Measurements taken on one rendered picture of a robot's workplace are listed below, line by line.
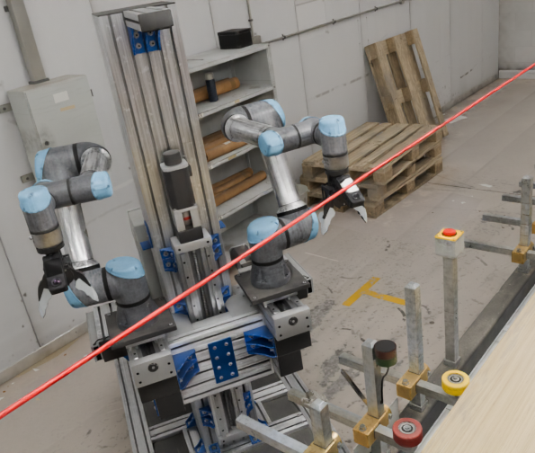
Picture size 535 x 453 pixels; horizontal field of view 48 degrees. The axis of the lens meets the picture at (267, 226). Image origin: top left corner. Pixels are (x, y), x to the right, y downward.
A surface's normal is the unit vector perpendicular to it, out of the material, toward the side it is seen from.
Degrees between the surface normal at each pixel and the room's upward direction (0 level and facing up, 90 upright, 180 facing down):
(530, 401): 0
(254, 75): 90
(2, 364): 90
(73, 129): 90
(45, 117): 90
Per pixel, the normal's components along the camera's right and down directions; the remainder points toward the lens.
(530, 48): -0.64, 0.40
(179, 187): 0.33, 0.34
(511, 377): -0.15, -0.90
